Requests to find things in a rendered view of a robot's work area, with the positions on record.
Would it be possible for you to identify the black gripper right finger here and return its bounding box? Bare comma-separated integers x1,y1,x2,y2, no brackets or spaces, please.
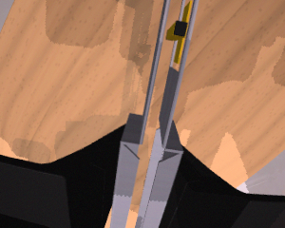
159,145,285,228

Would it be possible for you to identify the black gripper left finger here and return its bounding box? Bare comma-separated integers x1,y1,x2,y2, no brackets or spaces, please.
0,123,126,228

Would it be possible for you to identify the light brown wooden board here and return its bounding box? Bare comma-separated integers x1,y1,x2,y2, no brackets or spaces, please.
0,0,285,228

